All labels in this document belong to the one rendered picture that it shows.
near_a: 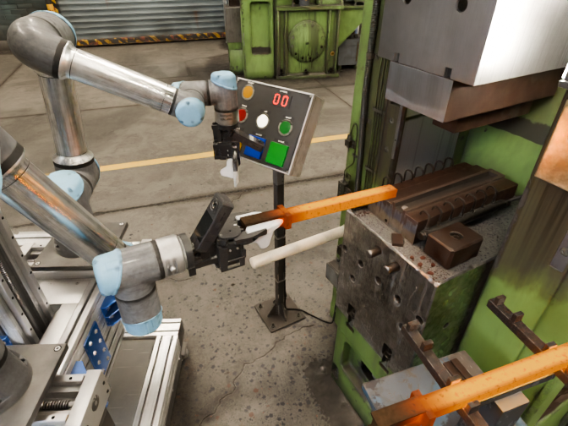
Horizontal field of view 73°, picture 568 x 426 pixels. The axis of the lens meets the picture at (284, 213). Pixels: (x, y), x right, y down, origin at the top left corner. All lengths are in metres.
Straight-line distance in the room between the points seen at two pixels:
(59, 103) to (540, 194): 1.25
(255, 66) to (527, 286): 5.20
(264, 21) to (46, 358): 5.28
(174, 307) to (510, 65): 1.85
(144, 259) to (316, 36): 5.36
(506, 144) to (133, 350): 1.62
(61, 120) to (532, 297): 1.35
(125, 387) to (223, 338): 0.53
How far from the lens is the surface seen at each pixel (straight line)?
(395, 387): 1.03
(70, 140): 1.32
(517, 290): 1.16
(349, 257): 1.30
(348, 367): 1.74
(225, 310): 2.13
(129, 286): 0.73
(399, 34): 1.04
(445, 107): 0.95
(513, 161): 1.46
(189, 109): 1.06
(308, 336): 2.01
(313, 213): 0.83
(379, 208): 1.19
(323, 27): 5.94
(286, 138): 1.33
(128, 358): 1.80
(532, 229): 1.07
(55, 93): 1.27
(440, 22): 0.95
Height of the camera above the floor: 1.60
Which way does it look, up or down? 35 degrees down
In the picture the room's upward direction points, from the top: straight up
